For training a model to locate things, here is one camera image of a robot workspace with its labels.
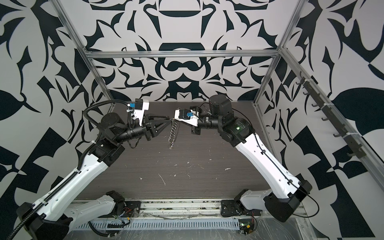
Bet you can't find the metal keyring chain loop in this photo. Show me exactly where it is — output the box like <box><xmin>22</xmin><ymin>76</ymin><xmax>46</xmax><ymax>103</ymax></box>
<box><xmin>167</xmin><ymin>118</ymin><xmax>180</xmax><ymax>150</ymax></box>

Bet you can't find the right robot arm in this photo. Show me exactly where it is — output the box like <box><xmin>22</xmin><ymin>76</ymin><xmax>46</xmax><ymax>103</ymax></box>
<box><xmin>176</xmin><ymin>95</ymin><xmax>313</xmax><ymax>222</ymax></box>

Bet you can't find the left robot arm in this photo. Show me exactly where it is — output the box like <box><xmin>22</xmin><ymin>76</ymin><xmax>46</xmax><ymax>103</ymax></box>
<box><xmin>8</xmin><ymin>113</ymin><xmax>171</xmax><ymax>240</ymax></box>

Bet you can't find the small circuit board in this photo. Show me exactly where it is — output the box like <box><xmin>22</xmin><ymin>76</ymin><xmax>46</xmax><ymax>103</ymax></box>
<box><xmin>239</xmin><ymin>218</ymin><xmax>258</xmax><ymax>235</ymax></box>

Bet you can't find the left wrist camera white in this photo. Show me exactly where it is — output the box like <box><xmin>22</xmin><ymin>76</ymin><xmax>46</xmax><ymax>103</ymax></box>
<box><xmin>127</xmin><ymin>99</ymin><xmax>150</xmax><ymax>126</ymax></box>

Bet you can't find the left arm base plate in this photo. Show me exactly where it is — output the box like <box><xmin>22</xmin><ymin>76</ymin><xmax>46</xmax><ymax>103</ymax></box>
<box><xmin>114</xmin><ymin>201</ymin><xmax>141</xmax><ymax>218</ymax></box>

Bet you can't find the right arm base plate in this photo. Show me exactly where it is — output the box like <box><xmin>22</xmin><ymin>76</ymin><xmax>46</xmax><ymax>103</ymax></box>
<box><xmin>221</xmin><ymin>200</ymin><xmax>254</xmax><ymax>218</ymax></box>

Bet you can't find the white slotted cable duct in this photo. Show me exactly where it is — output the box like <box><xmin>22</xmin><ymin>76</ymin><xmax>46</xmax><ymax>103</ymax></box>
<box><xmin>92</xmin><ymin>219</ymin><xmax>240</xmax><ymax>231</ymax></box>

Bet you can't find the wall hook rail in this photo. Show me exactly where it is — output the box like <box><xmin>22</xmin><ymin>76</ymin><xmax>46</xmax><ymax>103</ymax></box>
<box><xmin>299</xmin><ymin>72</ymin><xmax>369</xmax><ymax>159</ymax></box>

